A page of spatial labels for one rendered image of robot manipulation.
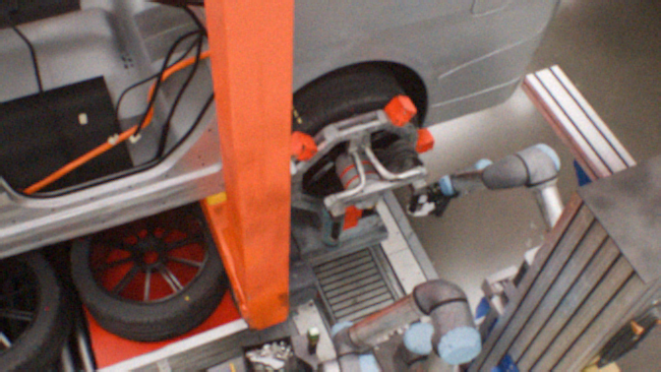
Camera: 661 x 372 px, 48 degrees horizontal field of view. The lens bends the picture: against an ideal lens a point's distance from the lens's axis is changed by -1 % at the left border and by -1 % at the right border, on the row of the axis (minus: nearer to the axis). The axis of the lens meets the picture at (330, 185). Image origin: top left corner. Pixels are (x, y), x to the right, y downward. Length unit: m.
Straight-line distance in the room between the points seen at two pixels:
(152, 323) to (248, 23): 1.75
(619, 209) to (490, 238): 2.33
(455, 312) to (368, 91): 1.09
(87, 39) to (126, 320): 1.21
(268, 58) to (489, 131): 2.75
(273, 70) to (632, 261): 0.90
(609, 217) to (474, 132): 2.73
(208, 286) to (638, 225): 1.95
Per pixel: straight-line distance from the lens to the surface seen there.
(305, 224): 3.62
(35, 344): 3.20
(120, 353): 3.36
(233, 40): 1.69
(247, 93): 1.83
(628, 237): 1.67
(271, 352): 2.97
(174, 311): 3.14
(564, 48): 4.97
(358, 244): 3.67
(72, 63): 3.47
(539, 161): 2.72
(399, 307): 2.23
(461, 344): 2.08
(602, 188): 1.71
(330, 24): 2.58
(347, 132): 2.81
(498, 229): 4.02
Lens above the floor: 3.34
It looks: 56 degrees down
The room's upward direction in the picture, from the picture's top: 6 degrees clockwise
